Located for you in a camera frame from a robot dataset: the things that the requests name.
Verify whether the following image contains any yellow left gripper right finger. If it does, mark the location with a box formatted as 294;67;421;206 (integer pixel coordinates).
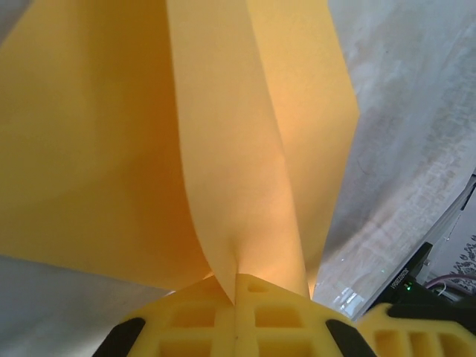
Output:
236;273;375;357

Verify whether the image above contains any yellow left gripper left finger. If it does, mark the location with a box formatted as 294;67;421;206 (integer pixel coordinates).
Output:
98;277;237;357

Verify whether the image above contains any orange paper sheet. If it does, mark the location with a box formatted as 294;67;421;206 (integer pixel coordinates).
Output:
0;0;361;299

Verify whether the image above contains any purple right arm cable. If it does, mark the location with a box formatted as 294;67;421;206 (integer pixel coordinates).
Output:
427;274;476;295

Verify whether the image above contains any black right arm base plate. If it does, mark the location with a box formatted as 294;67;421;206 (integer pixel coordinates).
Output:
385;241;436;298

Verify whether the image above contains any long aluminium mounting rail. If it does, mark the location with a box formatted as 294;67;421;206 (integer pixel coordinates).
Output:
356;170;476;321

